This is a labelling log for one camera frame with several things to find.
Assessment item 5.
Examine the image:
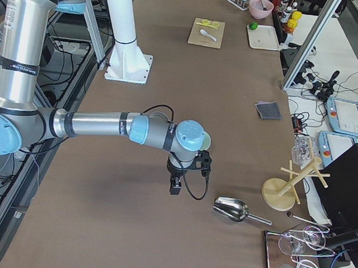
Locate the white pedestal column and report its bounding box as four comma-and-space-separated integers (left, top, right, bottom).
104, 0, 153, 84

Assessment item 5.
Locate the metal scoop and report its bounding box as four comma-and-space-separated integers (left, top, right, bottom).
213, 196, 273, 226

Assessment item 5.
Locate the wooden mug tree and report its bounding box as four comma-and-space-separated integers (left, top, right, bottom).
262, 138, 330, 211

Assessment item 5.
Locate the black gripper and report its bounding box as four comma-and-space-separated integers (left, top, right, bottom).
166, 153, 194, 196

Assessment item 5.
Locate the wire glass rack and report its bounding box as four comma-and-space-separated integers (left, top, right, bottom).
264, 225, 335, 268

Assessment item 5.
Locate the blue teach pendant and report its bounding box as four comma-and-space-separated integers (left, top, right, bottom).
317, 131, 357, 166
326, 97, 358, 137

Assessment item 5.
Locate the wooden cutting board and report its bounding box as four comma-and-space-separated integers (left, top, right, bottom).
187, 17, 226, 49

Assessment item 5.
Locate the grey folded cloth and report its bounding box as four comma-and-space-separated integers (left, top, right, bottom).
255, 102, 282, 120

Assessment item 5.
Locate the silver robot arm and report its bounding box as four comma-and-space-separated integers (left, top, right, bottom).
0, 0, 211, 195

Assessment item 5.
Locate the light green bowl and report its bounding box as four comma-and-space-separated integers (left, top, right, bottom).
200, 132, 211, 151

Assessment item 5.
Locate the cream rabbit tray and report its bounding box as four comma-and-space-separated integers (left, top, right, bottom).
246, 25, 279, 51

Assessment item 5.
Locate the green lime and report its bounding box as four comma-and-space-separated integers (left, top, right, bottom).
249, 22, 258, 30

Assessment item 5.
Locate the yellow plastic knife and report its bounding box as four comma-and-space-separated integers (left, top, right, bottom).
196, 22, 219, 29

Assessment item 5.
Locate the white ceramic spoon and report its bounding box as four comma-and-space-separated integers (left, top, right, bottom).
200, 29, 217, 42

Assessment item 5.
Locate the pink bowl with ice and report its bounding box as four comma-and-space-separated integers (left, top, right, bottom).
249, 0, 275, 19

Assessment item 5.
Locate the black monitor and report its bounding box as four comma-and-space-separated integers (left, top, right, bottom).
316, 144, 358, 229

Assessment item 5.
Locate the aluminium frame post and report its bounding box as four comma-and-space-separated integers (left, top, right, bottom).
281, 0, 342, 90

